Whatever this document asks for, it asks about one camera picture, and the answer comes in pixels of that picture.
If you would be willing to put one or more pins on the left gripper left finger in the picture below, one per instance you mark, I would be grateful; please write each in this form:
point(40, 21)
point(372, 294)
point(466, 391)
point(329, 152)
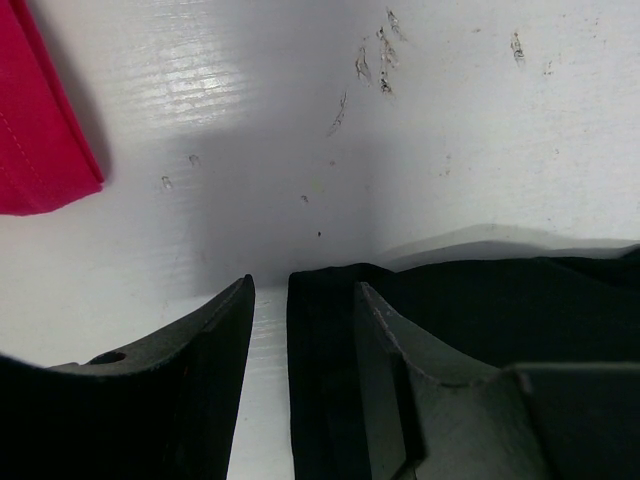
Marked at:
point(162, 407)

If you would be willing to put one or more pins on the red t-shirt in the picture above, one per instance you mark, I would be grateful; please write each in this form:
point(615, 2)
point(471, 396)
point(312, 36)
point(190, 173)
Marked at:
point(46, 162)

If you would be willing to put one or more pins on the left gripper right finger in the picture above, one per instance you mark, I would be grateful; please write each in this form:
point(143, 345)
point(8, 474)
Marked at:
point(433, 412)

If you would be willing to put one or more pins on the black t-shirt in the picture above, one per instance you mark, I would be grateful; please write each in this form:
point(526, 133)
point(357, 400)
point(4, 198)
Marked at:
point(500, 312)

